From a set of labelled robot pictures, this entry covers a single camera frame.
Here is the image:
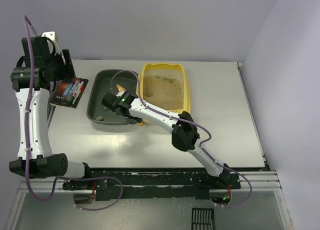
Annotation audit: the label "beige litter pellets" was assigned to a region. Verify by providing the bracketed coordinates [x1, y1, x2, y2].
[142, 76, 184, 110]

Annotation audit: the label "black vent grille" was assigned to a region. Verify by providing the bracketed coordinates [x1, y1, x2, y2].
[191, 207, 215, 230]

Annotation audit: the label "yellow litter box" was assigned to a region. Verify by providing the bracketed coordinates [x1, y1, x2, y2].
[136, 63, 191, 113]

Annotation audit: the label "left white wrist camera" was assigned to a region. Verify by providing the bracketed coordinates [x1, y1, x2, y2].
[41, 31, 61, 56]

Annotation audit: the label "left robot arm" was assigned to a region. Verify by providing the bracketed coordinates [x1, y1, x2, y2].
[9, 32, 89, 179]

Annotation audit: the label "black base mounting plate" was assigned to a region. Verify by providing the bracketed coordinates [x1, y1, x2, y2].
[62, 168, 241, 201]

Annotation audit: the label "dark grey plastic tray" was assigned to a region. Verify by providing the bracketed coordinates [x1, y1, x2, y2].
[86, 69, 137, 125]

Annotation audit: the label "aluminium frame rail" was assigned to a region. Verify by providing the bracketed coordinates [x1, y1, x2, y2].
[31, 168, 281, 192]

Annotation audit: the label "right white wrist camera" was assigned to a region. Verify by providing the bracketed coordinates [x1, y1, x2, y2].
[116, 90, 126, 97]

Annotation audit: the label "book with markers cover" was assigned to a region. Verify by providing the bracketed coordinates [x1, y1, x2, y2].
[50, 77, 89, 108]

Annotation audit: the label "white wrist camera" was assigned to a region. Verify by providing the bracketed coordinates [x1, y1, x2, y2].
[41, 31, 61, 56]
[116, 90, 126, 97]

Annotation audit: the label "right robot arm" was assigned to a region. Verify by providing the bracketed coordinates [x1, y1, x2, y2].
[101, 91, 231, 184]

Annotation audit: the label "orange litter scoop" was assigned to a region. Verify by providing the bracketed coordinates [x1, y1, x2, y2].
[116, 84, 144, 126]

